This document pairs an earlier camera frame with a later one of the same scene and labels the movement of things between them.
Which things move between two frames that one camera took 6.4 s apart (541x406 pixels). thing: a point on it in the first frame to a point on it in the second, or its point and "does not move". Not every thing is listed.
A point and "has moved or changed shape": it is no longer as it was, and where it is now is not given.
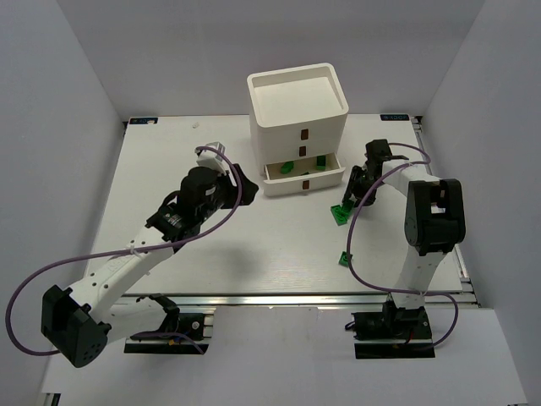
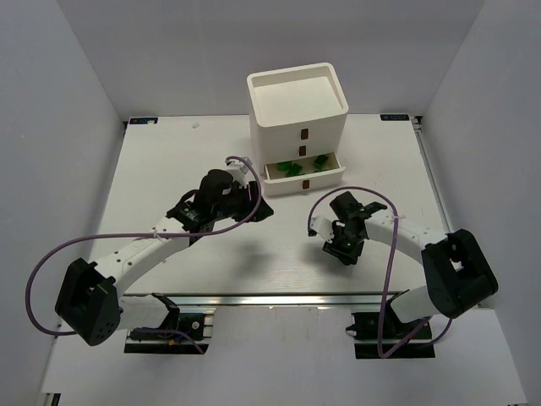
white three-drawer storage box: (297, 115) does not move
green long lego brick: (347, 205) has moved or changed shape
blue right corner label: (395, 117) does not move
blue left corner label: (144, 120) does not move
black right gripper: (363, 179) to (346, 248)
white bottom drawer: (305, 177) does not move
